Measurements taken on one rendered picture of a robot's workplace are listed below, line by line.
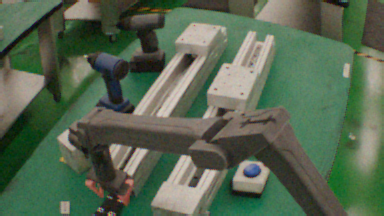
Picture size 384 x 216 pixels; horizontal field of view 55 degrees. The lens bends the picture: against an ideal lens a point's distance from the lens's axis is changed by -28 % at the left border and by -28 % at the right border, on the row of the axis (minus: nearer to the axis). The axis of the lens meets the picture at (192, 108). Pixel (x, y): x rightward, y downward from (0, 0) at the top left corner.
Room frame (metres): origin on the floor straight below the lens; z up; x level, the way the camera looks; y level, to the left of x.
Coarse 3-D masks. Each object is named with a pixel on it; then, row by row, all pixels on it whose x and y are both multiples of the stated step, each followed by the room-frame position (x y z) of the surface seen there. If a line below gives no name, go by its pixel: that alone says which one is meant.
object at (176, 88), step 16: (224, 32) 1.56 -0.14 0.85; (224, 48) 1.55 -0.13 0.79; (176, 64) 1.33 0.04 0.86; (192, 64) 1.33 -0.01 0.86; (208, 64) 1.38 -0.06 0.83; (160, 80) 1.25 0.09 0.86; (176, 80) 1.28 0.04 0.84; (192, 80) 1.25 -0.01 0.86; (160, 96) 1.21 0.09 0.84; (176, 96) 1.16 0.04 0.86; (192, 96) 1.24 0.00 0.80; (144, 112) 1.11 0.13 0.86; (160, 112) 1.09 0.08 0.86; (176, 112) 1.13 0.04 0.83; (112, 144) 0.97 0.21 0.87; (128, 160) 0.93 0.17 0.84; (144, 160) 0.93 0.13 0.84; (144, 176) 0.90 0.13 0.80
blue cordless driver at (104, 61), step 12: (96, 60) 1.21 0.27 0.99; (108, 60) 1.18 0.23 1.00; (120, 60) 1.17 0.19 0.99; (108, 72) 1.16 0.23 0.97; (120, 72) 1.15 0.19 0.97; (108, 84) 1.18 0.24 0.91; (120, 84) 1.18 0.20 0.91; (108, 96) 1.19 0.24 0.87; (120, 96) 1.17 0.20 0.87; (108, 108) 1.18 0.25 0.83; (120, 108) 1.16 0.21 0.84; (132, 108) 1.18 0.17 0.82
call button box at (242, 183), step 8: (240, 168) 0.87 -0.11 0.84; (264, 168) 0.86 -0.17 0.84; (240, 176) 0.84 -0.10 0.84; (248, 176) 0.83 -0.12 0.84; (256, 176) 0.83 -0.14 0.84; (264, 176) 0.83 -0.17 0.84; (232, 184) 0.86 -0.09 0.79; (240, 184) 0.82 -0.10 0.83; (248, 184) 0.81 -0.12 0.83; (256, 184) 0.81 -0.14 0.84; (264, 184) 0.83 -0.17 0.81; (232, 192) 0.83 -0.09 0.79; (240, 192) 0.82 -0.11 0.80; (248, 192) 0.81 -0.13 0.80; (256, 192) 0.81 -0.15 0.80
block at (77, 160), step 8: (64, 136) 0.99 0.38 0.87; (64, 144) 0.96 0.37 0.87; (64, 152) 0.97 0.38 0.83; (72, 152) 0.93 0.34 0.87; (80, 152) 0.95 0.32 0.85; (64, 160) 0.99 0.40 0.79; (72, 160) 0.94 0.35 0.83; (80, 160) 0.94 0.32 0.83; (88, 160) 0.96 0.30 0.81; (80, 168) 0.94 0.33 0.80
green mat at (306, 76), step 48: (240, 48) 1.57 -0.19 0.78; (288, 48) 1.56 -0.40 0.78; (336, 48) 1.58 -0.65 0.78; (96, 96) 1.32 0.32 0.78; (144, 96) 1.30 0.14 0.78; (288, 96) 1.24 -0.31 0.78; (336, 96) 1.22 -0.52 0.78; (48, 144) 1.07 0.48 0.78; (336, 144) 0.97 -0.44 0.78; (48, 192) 0.84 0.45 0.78; (144, 192) 0.86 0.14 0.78; (288, 192) 0.80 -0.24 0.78
